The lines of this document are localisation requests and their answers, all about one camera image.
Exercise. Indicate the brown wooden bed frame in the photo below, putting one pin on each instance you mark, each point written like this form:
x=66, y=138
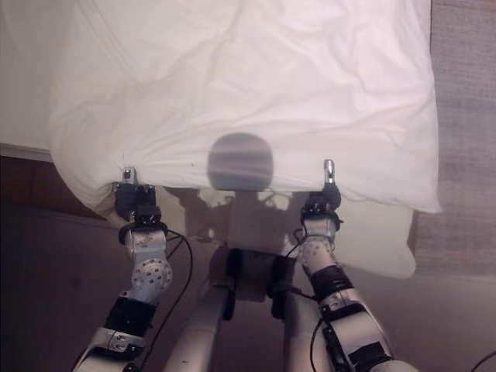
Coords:
x=42, y=182

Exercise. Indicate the robot leg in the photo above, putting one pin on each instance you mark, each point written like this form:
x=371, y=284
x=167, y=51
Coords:
x=201, y=333
x=298, y=341

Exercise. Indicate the robot left leg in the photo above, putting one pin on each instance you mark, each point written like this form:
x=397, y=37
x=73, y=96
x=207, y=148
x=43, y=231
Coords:
x=201, y=333

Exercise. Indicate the white mattress with sheet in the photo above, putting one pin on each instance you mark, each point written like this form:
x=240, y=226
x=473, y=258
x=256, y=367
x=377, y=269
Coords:
x=405, y=248

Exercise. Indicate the white duvet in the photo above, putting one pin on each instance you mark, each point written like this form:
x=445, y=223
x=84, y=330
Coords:
x=248, y=85

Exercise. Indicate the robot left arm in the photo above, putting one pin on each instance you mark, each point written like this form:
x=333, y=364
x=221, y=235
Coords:
x=149, y=267

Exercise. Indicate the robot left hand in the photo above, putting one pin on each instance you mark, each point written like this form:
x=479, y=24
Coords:
x=128, y=199

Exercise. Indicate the robot right leg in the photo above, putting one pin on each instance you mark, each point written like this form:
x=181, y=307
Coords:
x=298, y=341

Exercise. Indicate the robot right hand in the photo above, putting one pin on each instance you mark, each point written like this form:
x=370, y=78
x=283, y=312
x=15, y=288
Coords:
x=329, y=195

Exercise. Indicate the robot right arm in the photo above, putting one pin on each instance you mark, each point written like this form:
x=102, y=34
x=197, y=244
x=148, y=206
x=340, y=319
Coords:
x=329, y=271

